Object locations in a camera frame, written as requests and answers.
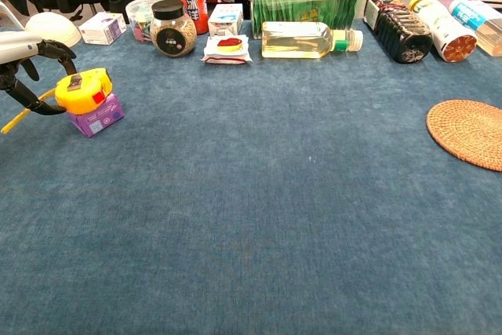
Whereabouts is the white snack cake packet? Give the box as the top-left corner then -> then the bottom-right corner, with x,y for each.
201,34 -> 253,65

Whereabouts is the white purple carton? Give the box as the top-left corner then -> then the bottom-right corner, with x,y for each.
78,12 -> 128,46

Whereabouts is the beige bowl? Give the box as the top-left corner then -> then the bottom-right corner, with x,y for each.
24,12 -> 82,48

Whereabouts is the small purple box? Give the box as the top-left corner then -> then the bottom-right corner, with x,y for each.
66,93 -> 126,139

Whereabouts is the green tissue box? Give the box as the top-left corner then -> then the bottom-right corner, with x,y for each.
249,0 -> 366,41

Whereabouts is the blue table mat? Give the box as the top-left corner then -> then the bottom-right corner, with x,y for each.
0,16 -> 502,335

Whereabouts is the round woven coaster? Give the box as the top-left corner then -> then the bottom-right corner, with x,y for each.
426,99 -> 502,173

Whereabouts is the white blue milk carton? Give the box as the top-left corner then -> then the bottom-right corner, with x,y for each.
207,2 -> 244,38

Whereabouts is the dark tea bottle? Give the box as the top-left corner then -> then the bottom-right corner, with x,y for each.
363,0 -> 434,64

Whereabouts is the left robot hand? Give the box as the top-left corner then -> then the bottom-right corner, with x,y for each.
0,31 -> 78,116

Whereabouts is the white bottle yellow cap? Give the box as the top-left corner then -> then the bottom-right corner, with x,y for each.
408,0 -> 478,64

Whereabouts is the clear tub of clips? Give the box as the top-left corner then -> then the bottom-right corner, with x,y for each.
125,0 -> 168,43

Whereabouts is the glass jar black lid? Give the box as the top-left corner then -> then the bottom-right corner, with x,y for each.
150,0 -> 198,58

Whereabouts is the yellow tape measure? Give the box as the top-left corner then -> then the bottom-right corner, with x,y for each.
0,67 -> 114,135

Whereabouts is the yellow liquid plastic bottle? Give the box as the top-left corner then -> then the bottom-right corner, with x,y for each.
261,20 -> 364,60

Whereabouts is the clear bottle blue label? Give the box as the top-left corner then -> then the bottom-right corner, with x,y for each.
448,0 -> 502,57

